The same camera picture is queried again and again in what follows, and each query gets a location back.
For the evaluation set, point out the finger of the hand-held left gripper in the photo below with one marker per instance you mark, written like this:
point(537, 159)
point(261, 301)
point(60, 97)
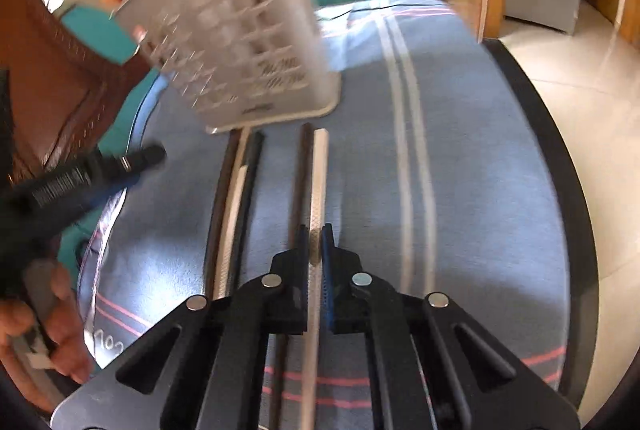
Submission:
point(145, 157)

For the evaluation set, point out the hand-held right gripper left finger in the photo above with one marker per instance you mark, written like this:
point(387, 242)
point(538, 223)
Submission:
point(302, 265)

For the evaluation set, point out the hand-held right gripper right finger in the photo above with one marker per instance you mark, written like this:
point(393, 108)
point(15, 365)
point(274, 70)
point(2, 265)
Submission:
point(327, 270)

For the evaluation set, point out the black chopstick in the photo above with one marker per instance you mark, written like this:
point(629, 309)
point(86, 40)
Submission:
point(250, 190)

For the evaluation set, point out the white perforated utensil basket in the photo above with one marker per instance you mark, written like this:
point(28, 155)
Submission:
point(240, 35)

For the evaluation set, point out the person's left hand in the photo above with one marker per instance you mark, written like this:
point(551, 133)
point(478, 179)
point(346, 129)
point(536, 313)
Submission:
point(70, 325)

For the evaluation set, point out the brown wooden door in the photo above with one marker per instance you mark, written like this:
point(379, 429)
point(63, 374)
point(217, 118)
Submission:
point(50, 85)

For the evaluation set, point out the blue striped table cloth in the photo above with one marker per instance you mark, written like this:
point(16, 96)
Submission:
point(475, 210)

